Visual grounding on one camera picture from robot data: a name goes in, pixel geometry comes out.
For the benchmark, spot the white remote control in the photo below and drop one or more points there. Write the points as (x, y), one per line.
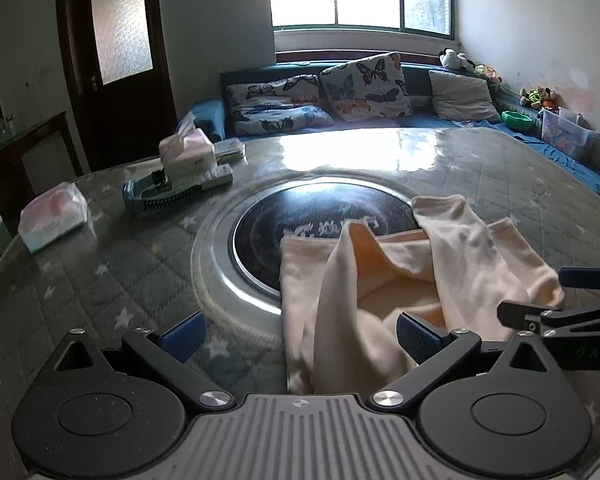
(217, 176)

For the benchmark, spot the cream beige garment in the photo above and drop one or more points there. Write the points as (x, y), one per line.
(341, 298)

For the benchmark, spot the upright butterfly cushion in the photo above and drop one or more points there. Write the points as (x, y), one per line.
(368, 88)

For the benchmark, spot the plastic tissue pack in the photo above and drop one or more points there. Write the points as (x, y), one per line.
(51, 215)

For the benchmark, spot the small green tin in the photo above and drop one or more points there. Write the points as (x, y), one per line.
(230, 149)

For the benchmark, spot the round black induction cooktop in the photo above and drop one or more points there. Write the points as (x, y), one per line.
(235, 262)

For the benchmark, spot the green bowl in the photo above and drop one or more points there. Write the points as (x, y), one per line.
(516, 121)

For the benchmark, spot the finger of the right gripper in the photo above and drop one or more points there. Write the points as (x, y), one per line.
(583, 277)
(540, 321)

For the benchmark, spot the grey plain cushion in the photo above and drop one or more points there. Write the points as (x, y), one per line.
(461, 98)

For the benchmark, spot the colourful plush toys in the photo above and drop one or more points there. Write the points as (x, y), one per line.
(539, 98)

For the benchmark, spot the pink tissue box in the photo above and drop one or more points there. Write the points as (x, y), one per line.
(188, 152)

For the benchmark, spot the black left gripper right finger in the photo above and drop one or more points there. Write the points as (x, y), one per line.
(495, 409)

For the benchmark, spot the panda plush toy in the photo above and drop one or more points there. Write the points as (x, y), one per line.
(451, 60)

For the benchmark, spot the teal handheld device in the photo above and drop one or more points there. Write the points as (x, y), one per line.
(155, 193)

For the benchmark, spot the blue sofa bench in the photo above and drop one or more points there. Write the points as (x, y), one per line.
(213, 115)

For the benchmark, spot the flat butterfly pillow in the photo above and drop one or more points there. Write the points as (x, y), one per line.
(280, 106)

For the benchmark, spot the dark wooden cabinet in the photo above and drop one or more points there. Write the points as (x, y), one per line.
(16, 189)

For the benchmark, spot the clear plastic storage box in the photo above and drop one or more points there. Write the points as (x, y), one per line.
(567, 136)

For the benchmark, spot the dark door with glass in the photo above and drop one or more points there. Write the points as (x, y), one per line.
(117, 78)

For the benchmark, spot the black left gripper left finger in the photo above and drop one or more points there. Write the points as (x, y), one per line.
(110, 411)

